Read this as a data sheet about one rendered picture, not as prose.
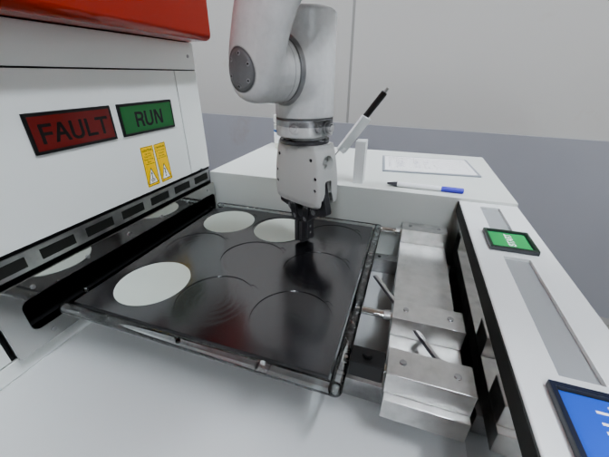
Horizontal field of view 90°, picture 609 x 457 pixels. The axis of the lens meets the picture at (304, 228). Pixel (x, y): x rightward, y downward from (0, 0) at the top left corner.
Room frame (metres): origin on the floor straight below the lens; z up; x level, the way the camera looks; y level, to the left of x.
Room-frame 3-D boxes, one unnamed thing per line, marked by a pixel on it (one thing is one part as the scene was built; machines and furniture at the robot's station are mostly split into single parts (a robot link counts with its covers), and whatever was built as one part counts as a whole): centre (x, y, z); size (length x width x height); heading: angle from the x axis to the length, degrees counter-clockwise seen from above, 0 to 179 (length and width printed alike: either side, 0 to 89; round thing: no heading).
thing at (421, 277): (0.35, -0.17, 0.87); 0.36 x 0.08 x 0.03; 161
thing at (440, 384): (0.20, -0.12, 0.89); 0.08 x 0.03 x 0.03; 71
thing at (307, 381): (0.24, 0.14, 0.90); 0.37 x 0.01 x 0.01; 71
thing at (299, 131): (0.47, 0.00, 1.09); 0.09 x 0.08 x 0.03; 46
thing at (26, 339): (0.47, 0.29, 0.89); 0.44 x 0.02 x 0.10; 161
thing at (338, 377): (0.36, -0.09, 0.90); 0.38 x 0.01 x 0.01; 161
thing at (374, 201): (0.75, -0.13, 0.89); 0.62 x 0.35 x 0.14; 71
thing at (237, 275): (0.42, 0.08, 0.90); 0.34 x 0.34 x 0.01; 71
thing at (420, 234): (0.51, -0.23, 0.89); 0.08 x 0.03 x 0.03; 71
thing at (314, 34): (0.47, 0.00, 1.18); 0.09 x 0.08 x 0.13; 140
